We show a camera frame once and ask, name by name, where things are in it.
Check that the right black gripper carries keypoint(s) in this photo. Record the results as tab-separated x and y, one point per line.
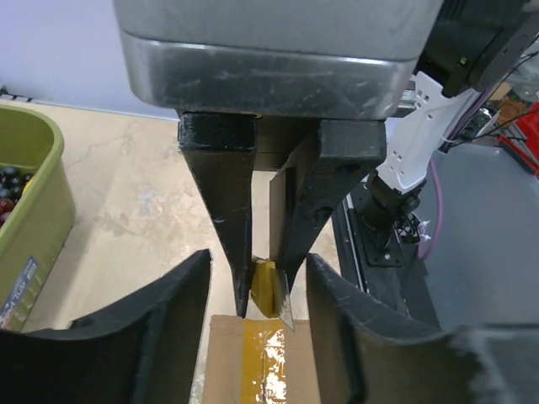
344	60

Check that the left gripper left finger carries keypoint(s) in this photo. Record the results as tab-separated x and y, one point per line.
140	349

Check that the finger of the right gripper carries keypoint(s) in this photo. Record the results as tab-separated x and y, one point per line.
220	152
324	167

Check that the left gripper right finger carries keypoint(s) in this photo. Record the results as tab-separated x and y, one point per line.
366	352

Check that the brown cardboard express box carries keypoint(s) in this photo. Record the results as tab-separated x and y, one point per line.
254	359

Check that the yellow utility knife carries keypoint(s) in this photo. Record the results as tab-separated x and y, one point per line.
270	291

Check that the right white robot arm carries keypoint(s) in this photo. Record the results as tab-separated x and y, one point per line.
470	47

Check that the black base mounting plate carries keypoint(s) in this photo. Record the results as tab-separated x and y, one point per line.
393	274

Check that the green plastic tub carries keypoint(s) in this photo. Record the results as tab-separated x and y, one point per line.
34	233

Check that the black grape bunch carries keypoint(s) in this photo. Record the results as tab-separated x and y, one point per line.
14	182

